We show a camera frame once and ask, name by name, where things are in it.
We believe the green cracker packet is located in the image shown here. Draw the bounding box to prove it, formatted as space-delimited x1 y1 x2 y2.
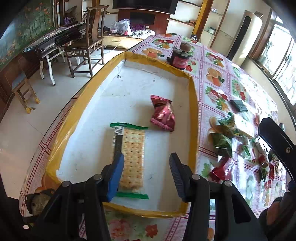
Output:
110 123 149 200

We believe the red candy packet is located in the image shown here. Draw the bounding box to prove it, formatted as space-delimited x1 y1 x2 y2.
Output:
209 157 235 182

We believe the green triangular snack bag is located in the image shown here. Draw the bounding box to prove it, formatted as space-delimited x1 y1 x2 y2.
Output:
218 112 240 138

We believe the red shiny snack bag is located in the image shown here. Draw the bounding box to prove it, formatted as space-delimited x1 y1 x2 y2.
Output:
150 94 175 132

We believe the dark green flat packet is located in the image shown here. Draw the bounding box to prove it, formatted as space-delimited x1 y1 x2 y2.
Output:
230 99 248 113

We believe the yellow-rimmed white tray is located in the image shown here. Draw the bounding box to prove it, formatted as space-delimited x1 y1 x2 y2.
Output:
46 52 198 218

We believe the wooden chair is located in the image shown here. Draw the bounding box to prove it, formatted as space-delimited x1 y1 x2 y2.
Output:
64 5 109 77

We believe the white tower air conditioner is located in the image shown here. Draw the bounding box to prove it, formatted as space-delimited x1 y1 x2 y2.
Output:
227 10 262 66

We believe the small wooden stool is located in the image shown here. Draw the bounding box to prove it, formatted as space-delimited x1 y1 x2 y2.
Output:
11 72 40 114

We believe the black keyboard on stand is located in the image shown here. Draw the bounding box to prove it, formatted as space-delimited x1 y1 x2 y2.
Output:
22 22 85 86

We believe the white plastic bag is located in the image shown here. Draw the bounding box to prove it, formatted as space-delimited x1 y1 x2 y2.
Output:
110 19 132 36

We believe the black television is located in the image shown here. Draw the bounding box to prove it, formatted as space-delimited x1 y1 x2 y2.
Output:
112 0 178 14

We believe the floral wall painting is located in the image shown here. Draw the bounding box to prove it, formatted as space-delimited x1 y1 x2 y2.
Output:
1 0 54 68

